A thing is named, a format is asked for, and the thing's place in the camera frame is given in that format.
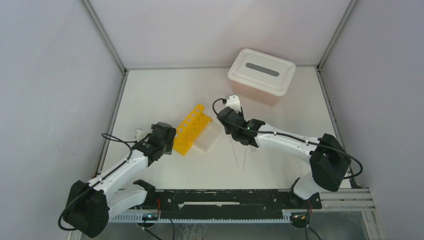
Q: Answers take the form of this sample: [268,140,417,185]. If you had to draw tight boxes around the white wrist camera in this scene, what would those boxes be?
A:
[134,128,151,142]
[225,94,243,114]

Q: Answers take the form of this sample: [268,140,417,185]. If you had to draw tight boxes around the white plastic bin lid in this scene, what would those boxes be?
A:
[227,48,297,97]

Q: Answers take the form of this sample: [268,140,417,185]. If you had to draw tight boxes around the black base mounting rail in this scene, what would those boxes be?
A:
[136,189,322,221]

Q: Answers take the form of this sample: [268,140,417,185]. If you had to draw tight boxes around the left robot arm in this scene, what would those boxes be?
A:
[57,122,177,238]

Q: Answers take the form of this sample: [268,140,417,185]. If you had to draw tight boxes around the black camera cable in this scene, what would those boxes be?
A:
[57,133,147,232]
[211,97,364,240]

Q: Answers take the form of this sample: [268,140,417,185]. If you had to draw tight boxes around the black right camera cable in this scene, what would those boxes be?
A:
[211,97,364,240]

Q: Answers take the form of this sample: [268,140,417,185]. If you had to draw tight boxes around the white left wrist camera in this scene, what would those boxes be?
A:
[134,128,151,142]

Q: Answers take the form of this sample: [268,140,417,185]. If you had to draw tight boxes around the yellow test tube rack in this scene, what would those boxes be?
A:
[173,104,213,156]

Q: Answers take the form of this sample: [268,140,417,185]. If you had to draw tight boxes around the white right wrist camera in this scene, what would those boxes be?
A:
[225,94,243,114]

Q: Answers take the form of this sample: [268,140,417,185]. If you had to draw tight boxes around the black left camera cable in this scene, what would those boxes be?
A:
[57,133,147,232]

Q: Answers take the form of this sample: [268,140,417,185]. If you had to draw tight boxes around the clear well plate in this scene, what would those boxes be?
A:
[193,122,222,153]

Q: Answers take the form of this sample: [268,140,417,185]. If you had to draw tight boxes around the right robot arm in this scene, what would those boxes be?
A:
[216,107,351,208]

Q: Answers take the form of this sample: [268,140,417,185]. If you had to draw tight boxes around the pink plastic bin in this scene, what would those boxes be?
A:
[231,81,282,106]

